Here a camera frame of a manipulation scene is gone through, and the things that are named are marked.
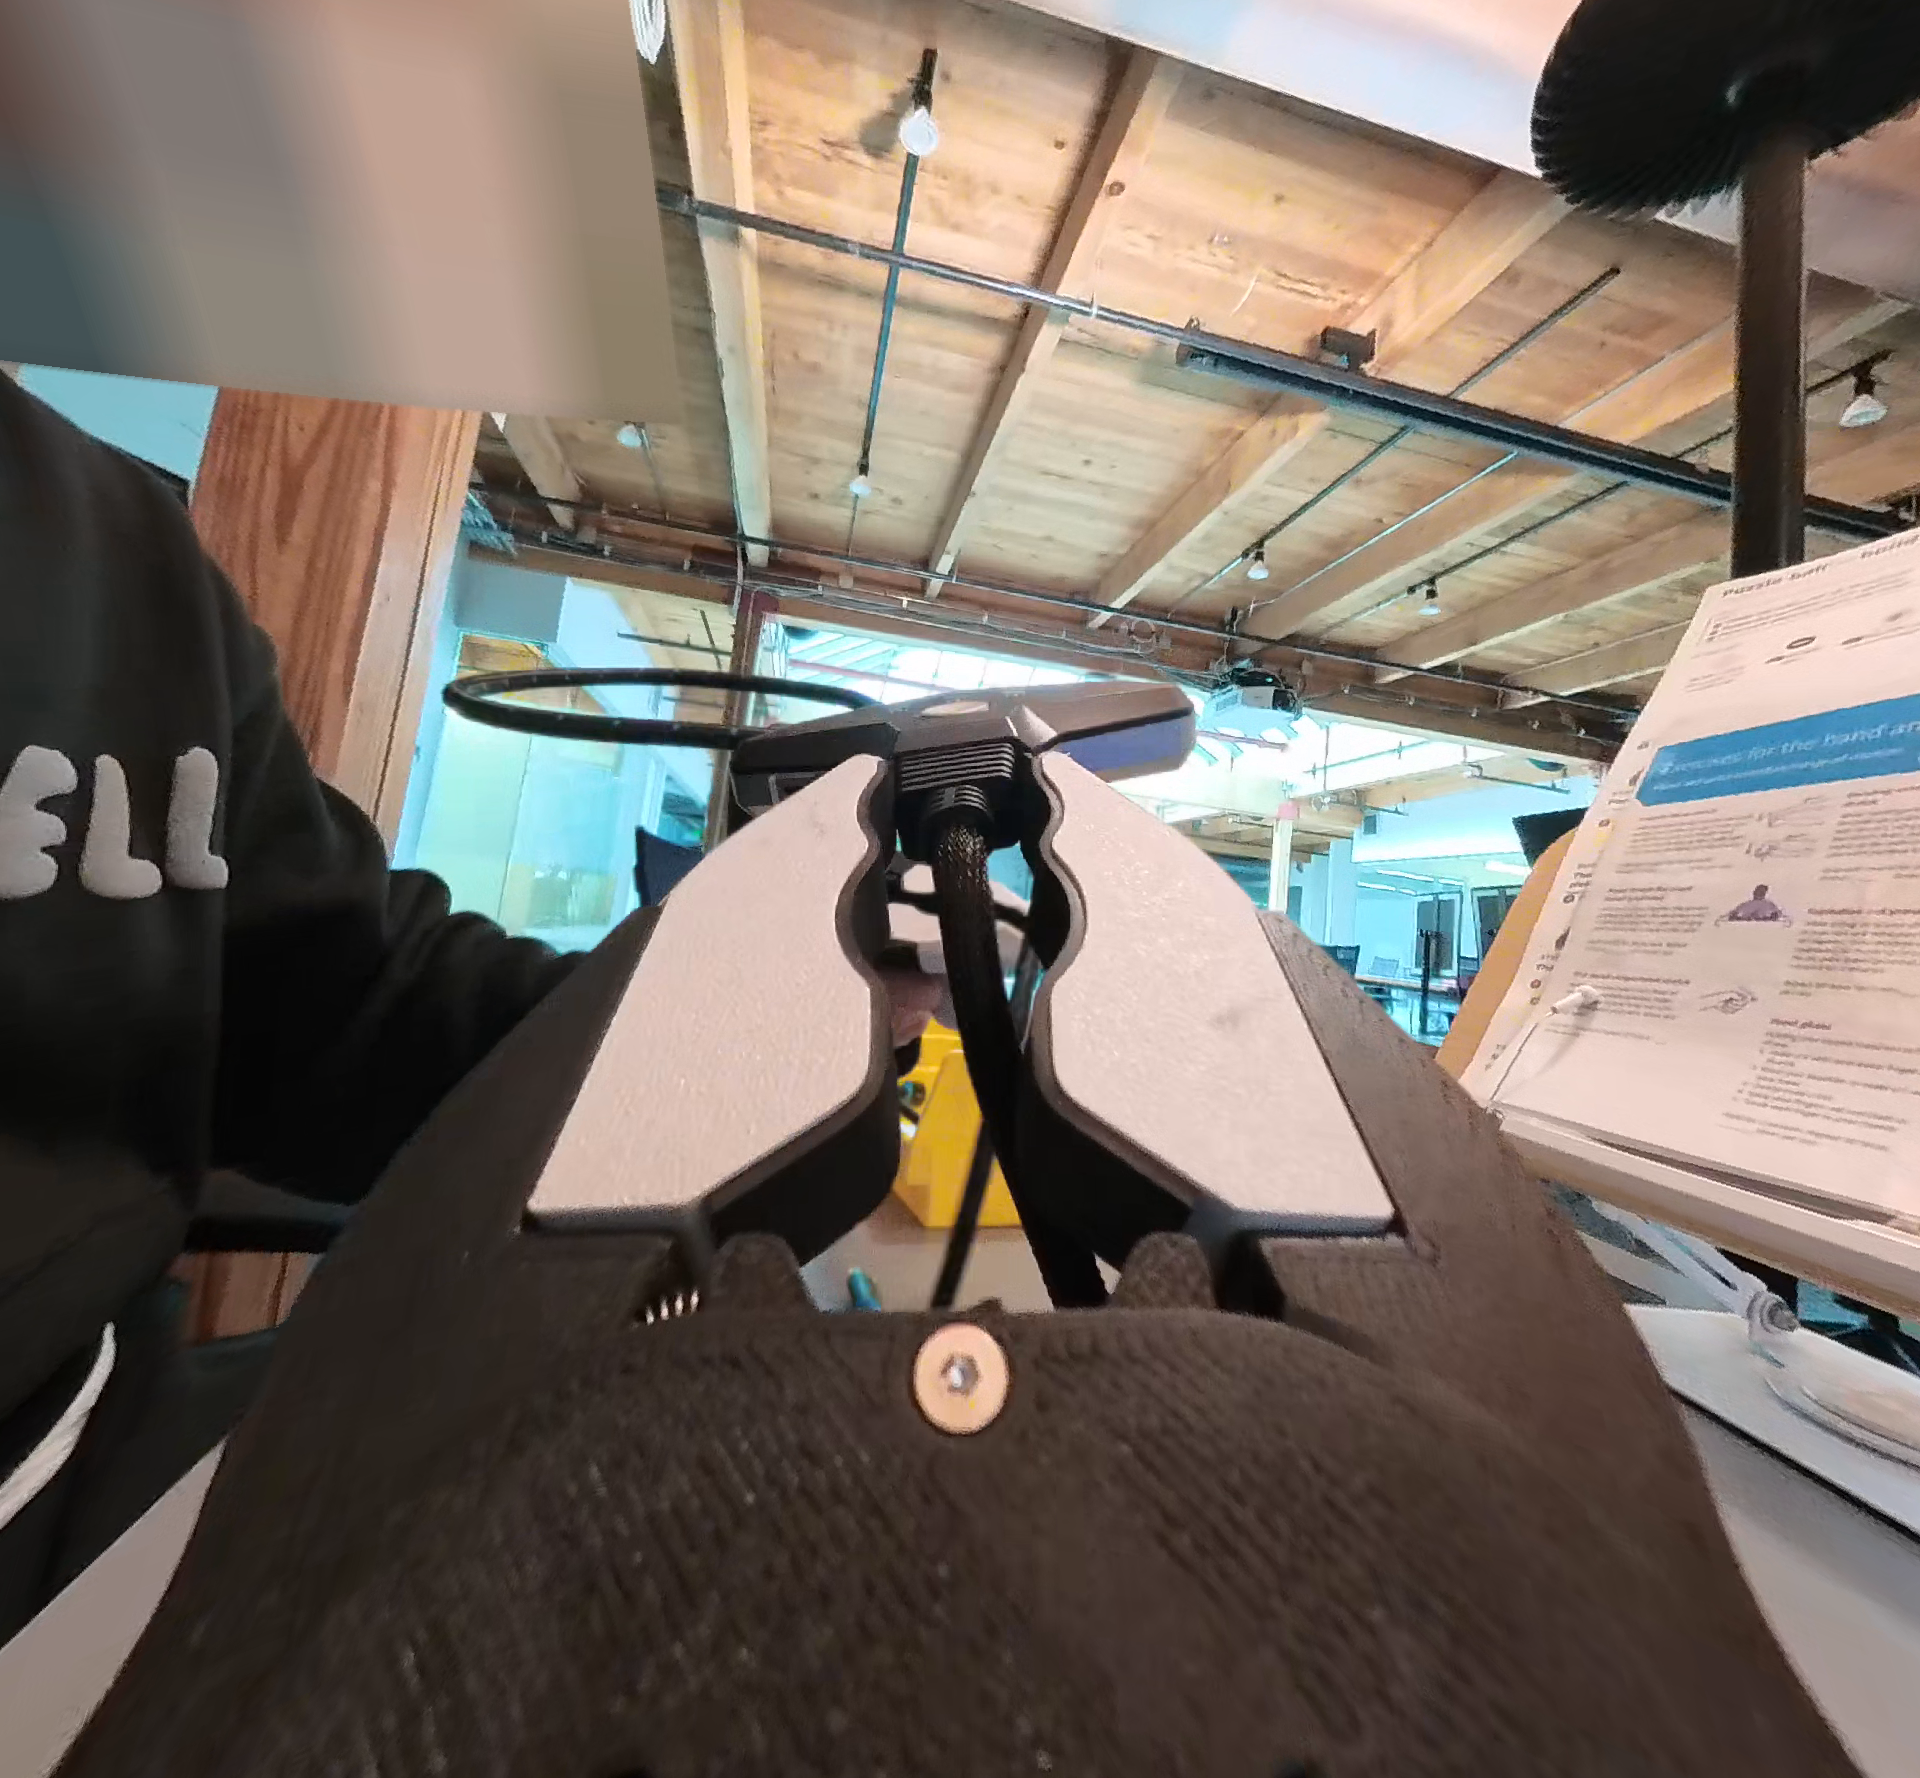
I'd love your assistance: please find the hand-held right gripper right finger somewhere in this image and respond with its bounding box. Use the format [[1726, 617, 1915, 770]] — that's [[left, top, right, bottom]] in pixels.
[[1024, 754, 1399, 1283]]

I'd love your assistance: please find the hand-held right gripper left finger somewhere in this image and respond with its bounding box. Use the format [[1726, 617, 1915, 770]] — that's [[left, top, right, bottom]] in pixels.
[[522, 754, 906, 1262]]

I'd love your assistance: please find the yellow plastic bin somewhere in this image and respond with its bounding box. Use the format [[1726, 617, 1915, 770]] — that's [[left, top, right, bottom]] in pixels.
[[896, 1028, 1036, 1230]]

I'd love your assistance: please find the black HDMI switch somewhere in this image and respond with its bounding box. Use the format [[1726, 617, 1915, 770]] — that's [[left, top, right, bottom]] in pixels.
[[730, 676, 1203, 1312]]

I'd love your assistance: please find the green plug braided HDMI cable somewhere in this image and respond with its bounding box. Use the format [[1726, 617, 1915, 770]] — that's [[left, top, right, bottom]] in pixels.
[[441, 665, 877, 749]]

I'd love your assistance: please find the person's left forearm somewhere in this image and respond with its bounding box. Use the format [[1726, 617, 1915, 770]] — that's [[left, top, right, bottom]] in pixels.
[[208, 867, 638, 1211]]

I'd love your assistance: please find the grey desk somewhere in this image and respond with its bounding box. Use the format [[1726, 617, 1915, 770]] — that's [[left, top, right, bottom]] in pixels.
[[0, 1192, 1920, 1778]]

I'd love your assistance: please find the wooden document stand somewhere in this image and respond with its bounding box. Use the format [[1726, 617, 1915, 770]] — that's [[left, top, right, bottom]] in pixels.
[[1437, 564, 1920, 1480]]

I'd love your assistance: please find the ceiling projector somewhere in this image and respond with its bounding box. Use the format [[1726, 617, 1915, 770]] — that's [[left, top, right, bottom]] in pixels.
[[1200, 665, 1309, 748]]

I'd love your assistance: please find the blue header exercise sheet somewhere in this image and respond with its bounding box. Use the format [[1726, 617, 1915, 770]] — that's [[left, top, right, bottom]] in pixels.
[[1461, 716, 1920, 1217]]

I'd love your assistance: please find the white instruction sheet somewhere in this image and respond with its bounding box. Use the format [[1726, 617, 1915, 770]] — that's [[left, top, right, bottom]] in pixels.
[[1649, 569, 1920, 760]]

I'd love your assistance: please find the person's black hoodie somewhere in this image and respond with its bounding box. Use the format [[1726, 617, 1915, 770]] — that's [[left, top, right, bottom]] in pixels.
[[0, 368, 399, 1645]]

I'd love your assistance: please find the black pole with round disc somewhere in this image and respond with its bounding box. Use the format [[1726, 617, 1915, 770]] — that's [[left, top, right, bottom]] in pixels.
[[1530, 0, 1920, 584]]

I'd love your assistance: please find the black ceiling track rail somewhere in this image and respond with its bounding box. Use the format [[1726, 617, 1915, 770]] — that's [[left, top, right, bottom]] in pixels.
[[1176, 327, 1920, 539]]

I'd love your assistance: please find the white hoodie drawstring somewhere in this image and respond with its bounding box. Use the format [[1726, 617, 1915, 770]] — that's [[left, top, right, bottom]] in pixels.
[[0, 1320, 119, 1532]]

